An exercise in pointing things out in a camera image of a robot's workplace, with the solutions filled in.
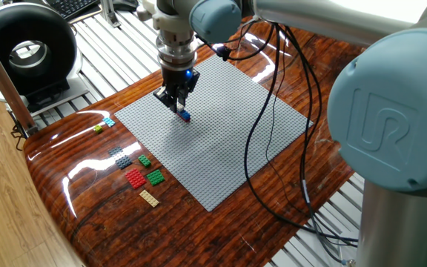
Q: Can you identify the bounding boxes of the black cable with grey sleeve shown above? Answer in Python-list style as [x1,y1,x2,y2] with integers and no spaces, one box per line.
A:
[278,24,359,265]

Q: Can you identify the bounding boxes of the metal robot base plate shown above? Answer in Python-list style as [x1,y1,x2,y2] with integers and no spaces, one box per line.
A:
[337,231,359,267]

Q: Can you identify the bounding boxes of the tan Lego plate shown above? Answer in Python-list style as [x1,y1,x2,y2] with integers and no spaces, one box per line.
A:
[139,189,160,208]

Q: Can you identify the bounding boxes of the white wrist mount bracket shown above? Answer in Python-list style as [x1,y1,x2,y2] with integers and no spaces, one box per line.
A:
[136,0,194,33]

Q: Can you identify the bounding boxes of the black computer mouse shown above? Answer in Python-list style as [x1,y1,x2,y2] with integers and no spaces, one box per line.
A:
[112,0,139,12]

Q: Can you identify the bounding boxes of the glossy wood-grain table mat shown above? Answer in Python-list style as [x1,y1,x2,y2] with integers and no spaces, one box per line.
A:
[22,18,365,267]

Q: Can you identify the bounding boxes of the grey Lego baseplate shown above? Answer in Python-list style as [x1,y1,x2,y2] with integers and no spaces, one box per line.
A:
[113,55,314,212]

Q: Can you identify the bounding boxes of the black cable with ferrite bead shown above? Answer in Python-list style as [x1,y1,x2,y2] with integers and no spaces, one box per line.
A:
[194,22,359,248]

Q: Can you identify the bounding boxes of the black keyboard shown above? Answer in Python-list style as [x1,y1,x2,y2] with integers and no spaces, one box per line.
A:
[44,0,102,22]

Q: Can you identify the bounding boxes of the brown wooden pole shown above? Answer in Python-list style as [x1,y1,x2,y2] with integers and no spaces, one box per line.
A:
[0,22,39,136]

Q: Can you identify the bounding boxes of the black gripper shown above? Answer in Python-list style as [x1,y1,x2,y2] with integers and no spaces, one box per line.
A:
[153,66,201,113]

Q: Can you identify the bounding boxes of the aluminium bracket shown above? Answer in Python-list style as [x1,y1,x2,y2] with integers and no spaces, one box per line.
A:
[99,0,122,29]

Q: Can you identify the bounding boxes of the red Lego plate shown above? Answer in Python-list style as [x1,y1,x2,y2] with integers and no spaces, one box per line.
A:
[125,168,148,190]

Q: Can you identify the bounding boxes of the dark grey Lego plate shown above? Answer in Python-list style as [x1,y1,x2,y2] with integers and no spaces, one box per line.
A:
[108,146,133,171]

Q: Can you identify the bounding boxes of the green square Lego plate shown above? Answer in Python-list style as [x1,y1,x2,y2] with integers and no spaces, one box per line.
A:
[146,169,166,187]

